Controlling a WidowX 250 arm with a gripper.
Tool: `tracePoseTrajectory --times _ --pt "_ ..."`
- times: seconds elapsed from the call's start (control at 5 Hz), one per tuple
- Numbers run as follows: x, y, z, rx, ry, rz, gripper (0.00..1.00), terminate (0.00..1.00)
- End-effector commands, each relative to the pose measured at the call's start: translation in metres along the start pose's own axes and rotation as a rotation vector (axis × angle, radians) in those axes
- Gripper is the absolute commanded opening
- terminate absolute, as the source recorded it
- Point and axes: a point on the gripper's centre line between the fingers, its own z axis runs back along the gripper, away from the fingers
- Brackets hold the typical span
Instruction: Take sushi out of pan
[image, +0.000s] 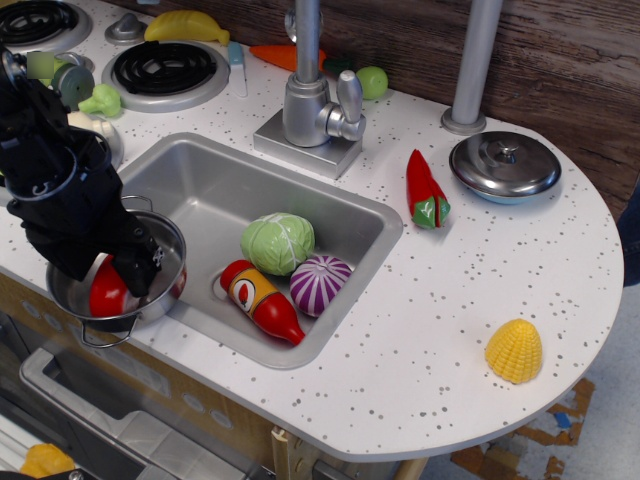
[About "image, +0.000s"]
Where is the steel pot lid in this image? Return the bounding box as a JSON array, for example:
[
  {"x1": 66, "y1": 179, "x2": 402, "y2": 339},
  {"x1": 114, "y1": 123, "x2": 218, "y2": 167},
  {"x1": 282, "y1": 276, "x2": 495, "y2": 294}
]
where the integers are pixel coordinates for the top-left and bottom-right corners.
[{"x1": 449, "y1": 131, "x2": 562, "y2": 205}]

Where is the back left stove burner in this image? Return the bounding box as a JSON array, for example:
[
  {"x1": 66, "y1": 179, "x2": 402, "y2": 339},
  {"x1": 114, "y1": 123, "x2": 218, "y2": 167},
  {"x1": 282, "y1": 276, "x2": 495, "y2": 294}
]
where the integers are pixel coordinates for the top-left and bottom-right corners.
[{"x1": 1, "y1": 1, "x2": 93, "y2": 55}]

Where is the silver toy faucet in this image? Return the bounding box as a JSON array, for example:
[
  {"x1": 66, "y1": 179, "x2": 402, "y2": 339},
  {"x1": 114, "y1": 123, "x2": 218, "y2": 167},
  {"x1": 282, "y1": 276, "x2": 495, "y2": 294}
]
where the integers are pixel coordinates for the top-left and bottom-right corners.
[{"x1": 253, "y1": 1, "x2": 366, "y2": 179}]

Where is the green toy can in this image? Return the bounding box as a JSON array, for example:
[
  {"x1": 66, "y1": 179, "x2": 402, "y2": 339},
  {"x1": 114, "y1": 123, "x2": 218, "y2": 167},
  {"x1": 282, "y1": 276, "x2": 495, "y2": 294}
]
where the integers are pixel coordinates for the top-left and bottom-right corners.
[{"x1": 27, "y1": 52, "x2": 95, "y2": 110}]

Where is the green toy broccoli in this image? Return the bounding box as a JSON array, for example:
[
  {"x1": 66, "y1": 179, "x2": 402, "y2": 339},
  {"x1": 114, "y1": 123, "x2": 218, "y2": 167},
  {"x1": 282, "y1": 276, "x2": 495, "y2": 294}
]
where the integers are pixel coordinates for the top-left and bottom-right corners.
[{"x1": 78, "y1": 84, "x2": 121, "y2": 117}]

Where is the green toy cabbage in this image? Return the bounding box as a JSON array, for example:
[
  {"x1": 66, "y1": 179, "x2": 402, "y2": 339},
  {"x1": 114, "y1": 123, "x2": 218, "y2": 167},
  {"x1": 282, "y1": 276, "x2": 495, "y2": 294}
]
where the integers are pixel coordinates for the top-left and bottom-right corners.
[{"x1": 240, "y1": 212, "x2": 315, "y2": 276}]

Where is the green toy lime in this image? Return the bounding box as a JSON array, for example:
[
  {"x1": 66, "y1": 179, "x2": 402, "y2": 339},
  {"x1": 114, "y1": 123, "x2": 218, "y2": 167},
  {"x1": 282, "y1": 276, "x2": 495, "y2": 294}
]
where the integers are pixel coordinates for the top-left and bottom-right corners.
[{"x1": 356, "y1": 66, "x2": 388, "y2": 100}]

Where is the steel pot with handles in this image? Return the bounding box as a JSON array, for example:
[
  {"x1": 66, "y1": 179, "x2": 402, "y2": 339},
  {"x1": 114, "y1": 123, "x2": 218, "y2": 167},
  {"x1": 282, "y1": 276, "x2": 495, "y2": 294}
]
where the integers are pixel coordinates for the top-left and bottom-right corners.
[{"x1": 46, "y1": 204, "x2": 187, "y2": 349}]

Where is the blue handled toy knife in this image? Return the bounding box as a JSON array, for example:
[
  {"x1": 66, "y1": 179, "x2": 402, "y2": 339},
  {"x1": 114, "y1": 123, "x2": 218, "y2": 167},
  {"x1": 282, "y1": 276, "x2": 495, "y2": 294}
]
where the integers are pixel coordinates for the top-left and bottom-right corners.
[{"x1": 228, "y1": 41, "x2": 248, "y2": 98}]

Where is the silver metal post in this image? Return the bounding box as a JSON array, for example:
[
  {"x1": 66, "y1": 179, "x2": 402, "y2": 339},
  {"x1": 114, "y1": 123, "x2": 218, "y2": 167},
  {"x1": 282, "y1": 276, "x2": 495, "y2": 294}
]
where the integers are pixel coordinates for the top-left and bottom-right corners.
[{"x1": 441, "y1": 0, "x2": 503, "y2": 136}]

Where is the toy oven door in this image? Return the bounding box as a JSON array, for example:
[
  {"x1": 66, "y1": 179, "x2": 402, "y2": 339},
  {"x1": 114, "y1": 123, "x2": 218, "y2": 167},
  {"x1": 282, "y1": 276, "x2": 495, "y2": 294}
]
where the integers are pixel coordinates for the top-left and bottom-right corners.
[{"x1": 20, "y1": 348, "x2": 275, "y2": 479}]

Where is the yellow toy on floor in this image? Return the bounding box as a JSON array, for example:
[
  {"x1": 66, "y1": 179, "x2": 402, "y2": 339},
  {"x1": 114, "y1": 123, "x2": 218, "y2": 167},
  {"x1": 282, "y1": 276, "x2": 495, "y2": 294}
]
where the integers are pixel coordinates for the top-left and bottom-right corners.
[{"x1": 19, "y1": 443, "x2": 76, "y2": 479}]

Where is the grey toy sink basin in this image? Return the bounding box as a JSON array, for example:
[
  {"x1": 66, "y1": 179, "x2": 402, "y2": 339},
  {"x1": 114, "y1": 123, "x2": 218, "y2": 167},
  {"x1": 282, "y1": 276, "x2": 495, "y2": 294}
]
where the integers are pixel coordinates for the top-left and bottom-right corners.
[{"x1": 119, "y1": 133, "x2": 403, "y2": 369}]

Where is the black coil stove burner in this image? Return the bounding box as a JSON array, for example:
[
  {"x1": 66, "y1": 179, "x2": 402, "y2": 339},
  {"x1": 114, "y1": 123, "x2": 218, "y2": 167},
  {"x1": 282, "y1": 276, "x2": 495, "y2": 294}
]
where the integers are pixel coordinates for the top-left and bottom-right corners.
[{"x1": 101, "y1": 41, "x2": 230, "y2": 113}]

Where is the silver stove knob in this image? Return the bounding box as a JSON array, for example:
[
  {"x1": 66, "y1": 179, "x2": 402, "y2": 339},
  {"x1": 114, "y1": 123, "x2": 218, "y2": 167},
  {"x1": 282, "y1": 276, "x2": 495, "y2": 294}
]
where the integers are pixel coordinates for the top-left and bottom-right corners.
[{"x1": 104, "y1": 13, "x2": 147, "y2": 46}]

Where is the red toy ketchup bottle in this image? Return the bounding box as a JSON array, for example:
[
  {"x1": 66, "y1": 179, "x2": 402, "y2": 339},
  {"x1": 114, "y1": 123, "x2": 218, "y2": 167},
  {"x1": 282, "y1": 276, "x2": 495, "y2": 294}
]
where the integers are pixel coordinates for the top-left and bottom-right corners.
[{"x1": 220, "y1": 259, "x2": 305, "y2": 345}]

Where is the yellow toy banana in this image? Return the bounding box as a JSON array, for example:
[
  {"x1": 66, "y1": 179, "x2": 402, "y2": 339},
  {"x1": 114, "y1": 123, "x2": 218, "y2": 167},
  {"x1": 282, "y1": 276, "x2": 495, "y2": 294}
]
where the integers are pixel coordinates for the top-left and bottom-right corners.
[{"x1": 144, "y1": 10, "x2": 230, "y2": 46}]

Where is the front left stove burner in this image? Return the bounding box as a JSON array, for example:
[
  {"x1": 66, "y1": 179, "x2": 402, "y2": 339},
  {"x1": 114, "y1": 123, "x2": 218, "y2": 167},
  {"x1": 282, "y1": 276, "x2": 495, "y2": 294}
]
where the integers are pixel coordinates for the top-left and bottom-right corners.
[{"x1": 106, "y1": 131, "x2": 124, "y2": 171}]

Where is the red toy chili pepper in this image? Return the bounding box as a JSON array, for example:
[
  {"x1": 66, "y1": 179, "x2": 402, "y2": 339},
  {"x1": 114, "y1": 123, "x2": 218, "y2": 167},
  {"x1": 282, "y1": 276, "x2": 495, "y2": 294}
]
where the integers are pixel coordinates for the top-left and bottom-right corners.
[{"x1": 405, "y1": 149, "x2": 450, "y2": 229}]

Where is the purple toy onion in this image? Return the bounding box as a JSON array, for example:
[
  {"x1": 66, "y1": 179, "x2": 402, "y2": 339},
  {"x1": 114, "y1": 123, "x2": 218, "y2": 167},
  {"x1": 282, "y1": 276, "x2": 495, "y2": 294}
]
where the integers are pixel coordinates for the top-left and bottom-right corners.
[{"x1": 290, "y1": 255, "x2": 352, "y2": 317}]

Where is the orange toy carrot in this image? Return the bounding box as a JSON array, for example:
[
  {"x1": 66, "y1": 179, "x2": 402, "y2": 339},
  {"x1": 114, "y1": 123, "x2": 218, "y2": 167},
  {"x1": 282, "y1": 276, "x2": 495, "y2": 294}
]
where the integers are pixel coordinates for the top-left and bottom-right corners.
[{"x1": 249, "y1": 45, "x2": 354, "y2": 76}]

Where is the cream toy milk jug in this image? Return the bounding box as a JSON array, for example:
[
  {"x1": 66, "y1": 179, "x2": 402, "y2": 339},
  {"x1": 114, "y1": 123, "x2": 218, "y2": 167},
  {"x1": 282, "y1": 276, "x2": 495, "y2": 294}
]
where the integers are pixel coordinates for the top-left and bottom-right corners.
[{"x1": 67, "y1": 111, "x2": 122, "y2": 148}]

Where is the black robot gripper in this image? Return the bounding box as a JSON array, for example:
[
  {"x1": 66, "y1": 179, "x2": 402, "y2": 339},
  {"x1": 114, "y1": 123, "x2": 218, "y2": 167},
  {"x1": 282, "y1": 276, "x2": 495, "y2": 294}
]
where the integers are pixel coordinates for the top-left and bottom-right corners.
[{"x1": 5, "y1": 144, "x2": 164, "y2": 297}]

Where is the yellow toy corn piece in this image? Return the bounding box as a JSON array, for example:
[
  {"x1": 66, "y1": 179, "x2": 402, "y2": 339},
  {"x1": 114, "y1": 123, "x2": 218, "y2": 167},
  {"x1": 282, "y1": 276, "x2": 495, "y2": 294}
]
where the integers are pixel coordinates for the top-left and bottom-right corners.
[{"x1": 485, "y1": 319, "x2": 542, "y2": 384}]

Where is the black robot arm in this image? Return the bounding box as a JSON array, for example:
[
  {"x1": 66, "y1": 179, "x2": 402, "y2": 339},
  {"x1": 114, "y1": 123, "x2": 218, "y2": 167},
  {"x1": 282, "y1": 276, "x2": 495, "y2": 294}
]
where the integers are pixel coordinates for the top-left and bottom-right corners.
[{"x1": 1, "y1": 49, "x2": 161, "y2": 297}]

